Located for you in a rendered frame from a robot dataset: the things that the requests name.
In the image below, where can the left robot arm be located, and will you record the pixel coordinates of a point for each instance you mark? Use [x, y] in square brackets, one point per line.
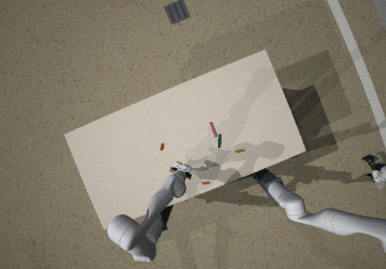
[127, 233]

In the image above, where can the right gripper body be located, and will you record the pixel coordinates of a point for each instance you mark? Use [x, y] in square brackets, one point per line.
[378, 166]

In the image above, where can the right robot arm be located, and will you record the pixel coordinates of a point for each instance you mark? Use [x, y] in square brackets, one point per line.
[330, 219]

